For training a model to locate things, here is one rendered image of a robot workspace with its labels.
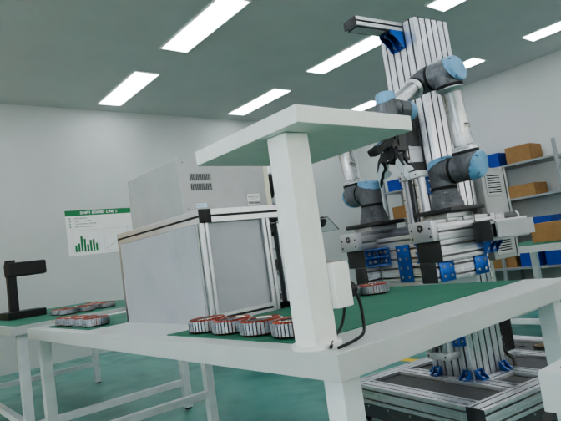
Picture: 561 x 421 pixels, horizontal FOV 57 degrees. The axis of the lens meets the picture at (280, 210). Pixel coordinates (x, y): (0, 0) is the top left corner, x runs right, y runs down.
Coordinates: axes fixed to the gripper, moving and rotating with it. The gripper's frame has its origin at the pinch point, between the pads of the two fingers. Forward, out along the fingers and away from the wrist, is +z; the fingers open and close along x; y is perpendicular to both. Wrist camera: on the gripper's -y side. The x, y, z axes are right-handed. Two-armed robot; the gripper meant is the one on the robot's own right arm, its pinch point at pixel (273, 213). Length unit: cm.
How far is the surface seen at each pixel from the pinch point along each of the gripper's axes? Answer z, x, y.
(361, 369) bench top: 44, -153, -78
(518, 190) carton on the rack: -23, 228, 553
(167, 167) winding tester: -15, -54, -73
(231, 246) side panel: 16, -73, -61
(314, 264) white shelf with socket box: 24, -146, -80
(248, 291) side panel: 32, -72, -57
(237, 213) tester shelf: 6, -73, -58
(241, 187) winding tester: -5, -58, -47
